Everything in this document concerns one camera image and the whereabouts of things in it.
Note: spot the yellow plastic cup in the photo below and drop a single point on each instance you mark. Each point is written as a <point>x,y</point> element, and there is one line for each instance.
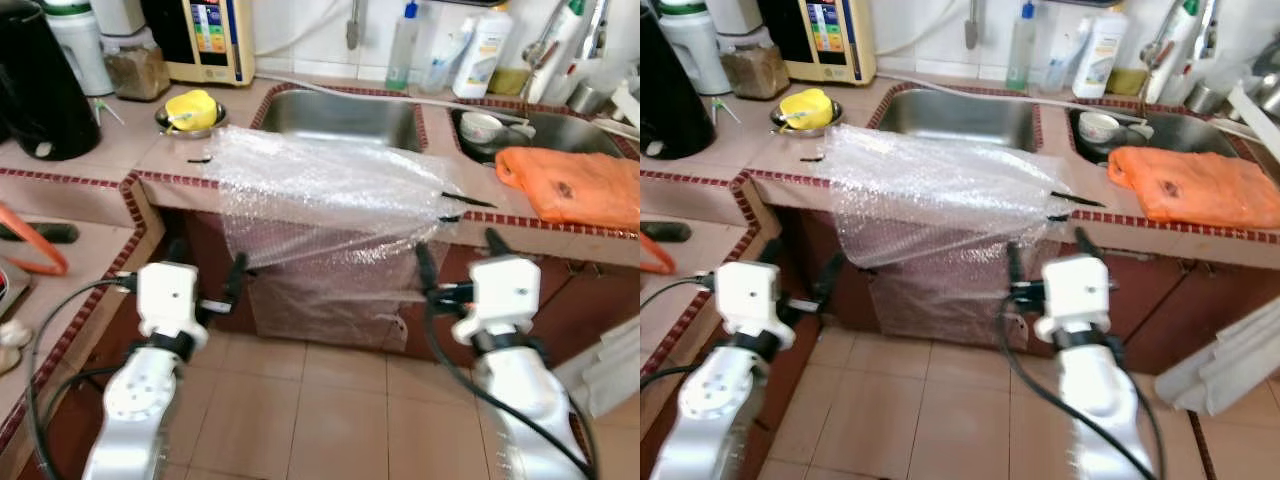
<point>806,106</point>
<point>192,106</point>

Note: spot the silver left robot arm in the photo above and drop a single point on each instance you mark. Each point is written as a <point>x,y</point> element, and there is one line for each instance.
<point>140,400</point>
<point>715,410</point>

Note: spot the black knife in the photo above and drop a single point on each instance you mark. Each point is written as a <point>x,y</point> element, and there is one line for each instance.
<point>468,200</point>
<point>1078,200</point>

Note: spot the orange plastic bag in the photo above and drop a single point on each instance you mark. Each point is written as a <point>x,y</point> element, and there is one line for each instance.
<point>1200,190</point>
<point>580,190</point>

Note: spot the dark red cabinet front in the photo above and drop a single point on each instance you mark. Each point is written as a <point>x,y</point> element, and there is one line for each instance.
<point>1180,310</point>
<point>580,300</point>

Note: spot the dark green stone pestle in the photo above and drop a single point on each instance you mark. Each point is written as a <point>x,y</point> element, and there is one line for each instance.
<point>45,233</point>
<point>665,232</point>

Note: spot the clear bubble wrap sheet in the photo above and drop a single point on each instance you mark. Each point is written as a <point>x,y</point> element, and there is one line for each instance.
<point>320,200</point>
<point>930,200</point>

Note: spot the white ceramic bowl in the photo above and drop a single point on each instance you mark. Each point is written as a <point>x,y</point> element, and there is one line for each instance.
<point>1098,128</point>
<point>480,128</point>

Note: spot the steel bowl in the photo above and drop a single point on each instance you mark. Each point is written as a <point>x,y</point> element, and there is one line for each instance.
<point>205,132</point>
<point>820,132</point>

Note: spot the steel sink basin with dishes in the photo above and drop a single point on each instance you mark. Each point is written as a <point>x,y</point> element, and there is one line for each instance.
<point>560,135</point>
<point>1180,135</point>

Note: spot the white green plastic tongs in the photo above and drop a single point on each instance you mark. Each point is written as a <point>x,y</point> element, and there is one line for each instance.
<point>103,110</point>
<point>720,110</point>

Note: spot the steel cup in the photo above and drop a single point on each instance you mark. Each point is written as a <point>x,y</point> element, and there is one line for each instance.
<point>1206,98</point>
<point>590,98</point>

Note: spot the white folded cloth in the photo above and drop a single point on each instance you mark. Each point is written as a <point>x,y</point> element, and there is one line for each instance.
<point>1220,360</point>
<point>615,370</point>

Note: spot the clear jar of brown powder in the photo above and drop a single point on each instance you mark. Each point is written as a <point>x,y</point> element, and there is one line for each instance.
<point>755,72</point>
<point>138,72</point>

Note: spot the black electric kettle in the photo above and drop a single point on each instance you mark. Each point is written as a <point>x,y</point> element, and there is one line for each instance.
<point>40,90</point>
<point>670,100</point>

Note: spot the clear plastic bottle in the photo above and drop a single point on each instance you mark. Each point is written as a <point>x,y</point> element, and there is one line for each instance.
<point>442,65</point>
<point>1058,62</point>

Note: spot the white detergent bottle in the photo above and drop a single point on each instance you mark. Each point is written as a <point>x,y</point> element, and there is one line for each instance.
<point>1100,55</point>
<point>482,55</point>

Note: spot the white bottle with green cap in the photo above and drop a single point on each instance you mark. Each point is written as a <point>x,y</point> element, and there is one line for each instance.
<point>1172,50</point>
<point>552,55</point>

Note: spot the clear bottle with blue cap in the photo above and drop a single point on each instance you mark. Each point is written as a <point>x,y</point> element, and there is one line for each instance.
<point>1021,55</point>
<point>402,55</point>

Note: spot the cream water ionizer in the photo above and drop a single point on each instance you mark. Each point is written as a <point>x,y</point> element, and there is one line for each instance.
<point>205,40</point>
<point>825,40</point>

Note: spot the white jug with green band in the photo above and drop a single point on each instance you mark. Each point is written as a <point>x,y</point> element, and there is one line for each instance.
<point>695,45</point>
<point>82,45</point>

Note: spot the chrome faucet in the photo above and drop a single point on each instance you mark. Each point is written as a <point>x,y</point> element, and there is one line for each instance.
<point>1205,30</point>
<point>592,30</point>

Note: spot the white plastic container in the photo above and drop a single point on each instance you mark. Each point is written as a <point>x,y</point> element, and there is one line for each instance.
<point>118,15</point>
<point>735,15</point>

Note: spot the hanging metal utensil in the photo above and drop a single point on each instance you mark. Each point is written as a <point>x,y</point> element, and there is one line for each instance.
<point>971,30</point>
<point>352,30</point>

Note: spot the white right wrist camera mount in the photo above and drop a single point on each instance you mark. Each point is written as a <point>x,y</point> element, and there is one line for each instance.
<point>500,295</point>
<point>1075,295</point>

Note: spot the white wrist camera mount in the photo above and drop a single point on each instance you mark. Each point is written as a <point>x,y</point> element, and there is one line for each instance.
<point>1075,295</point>
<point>748,300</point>
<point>165,300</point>
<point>500,295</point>

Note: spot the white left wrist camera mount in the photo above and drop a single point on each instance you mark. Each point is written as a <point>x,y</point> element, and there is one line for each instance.
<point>165,300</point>
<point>748,300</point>

